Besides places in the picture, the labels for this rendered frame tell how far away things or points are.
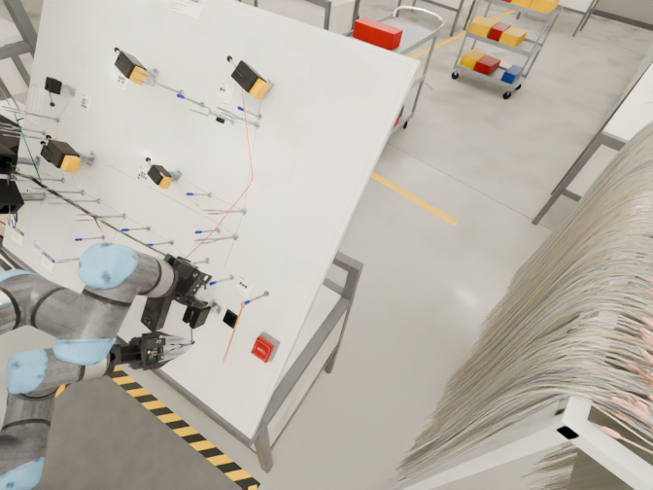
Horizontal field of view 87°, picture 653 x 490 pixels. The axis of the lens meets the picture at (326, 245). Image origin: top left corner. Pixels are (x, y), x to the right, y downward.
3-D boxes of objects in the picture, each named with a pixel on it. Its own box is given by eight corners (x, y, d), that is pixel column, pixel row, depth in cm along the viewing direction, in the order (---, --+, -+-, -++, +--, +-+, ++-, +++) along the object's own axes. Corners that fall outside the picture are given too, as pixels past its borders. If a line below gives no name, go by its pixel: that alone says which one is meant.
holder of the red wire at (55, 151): (75, 133, 107) (35, 125, 97) (100, 157, 104) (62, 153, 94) (70, 147, 109) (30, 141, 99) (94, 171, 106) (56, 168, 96)
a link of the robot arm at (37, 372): (2, 366, 67) (12, 343, 63) (70, 355, 75) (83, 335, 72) (4, 404, 63) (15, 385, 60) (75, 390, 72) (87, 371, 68)
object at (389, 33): (371, 161, 333) (400, 39, 251) (328, 141, 349) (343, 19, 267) (415, 122, 389) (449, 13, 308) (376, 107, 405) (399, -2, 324)
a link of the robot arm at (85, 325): (60, 341, 60) (90, 283, 62) (114, 366, 58) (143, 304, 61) (17, 343, 53) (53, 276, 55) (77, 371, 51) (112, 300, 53)
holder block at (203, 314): (192, 315, 91) (181, 320, 87) (199, 297, 89) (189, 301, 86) (204, 324, 90) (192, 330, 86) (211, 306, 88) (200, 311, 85)
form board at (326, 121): (8, 244, 129) (2, 245, 128) (60, -55, 104) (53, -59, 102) (254, 435, 96) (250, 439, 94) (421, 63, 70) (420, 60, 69)
